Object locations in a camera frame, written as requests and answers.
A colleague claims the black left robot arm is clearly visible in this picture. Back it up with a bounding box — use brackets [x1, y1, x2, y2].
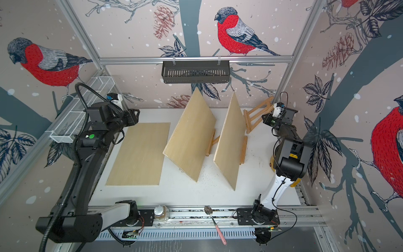
[36, 101, 140, 251]

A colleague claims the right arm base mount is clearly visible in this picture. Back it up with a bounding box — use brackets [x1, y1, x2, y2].
[236, 207, 280, 226]

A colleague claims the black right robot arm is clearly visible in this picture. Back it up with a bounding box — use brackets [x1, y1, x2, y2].
[251, 107, 306, 225]

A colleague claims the wooden easel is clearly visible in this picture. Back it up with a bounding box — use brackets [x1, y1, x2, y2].
[206, 129, 220, 156]
[243, 97, 273, 134]
[240, 135, 248, 164]

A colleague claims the black hanging basket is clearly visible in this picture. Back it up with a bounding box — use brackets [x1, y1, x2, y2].
[162, 60, 230, 84]

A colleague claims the small circuit board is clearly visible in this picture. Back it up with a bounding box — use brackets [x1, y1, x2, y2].
[122, 230, 142, 239]

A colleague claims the small glass jar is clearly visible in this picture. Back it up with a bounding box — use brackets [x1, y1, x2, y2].
[154, 205, 169, 221]

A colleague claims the plywood board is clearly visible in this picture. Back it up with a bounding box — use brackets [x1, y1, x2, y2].
[106, 122, 170, 186]
[213, 93, 246, 190]
[163, 91, 216, 182]

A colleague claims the black disc yellow knob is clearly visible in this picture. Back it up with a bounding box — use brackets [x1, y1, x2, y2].
[269, 154, 301, 188]

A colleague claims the spoon with pink handle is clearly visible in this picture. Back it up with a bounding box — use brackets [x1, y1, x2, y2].
[204, 206, 227, 246]

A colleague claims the white wire mesh basket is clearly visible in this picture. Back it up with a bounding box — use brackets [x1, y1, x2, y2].
[50, 76, 115, 143]

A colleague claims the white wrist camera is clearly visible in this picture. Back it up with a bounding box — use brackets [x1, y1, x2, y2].
[107, 92, 123, 109]
[272, 102, 285, 118]

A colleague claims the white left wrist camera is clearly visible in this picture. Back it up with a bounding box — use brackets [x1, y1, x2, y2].
[107, 92, 123, 109]

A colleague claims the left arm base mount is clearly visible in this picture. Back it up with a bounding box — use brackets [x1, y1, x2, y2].
[123, 209, 154, 227]

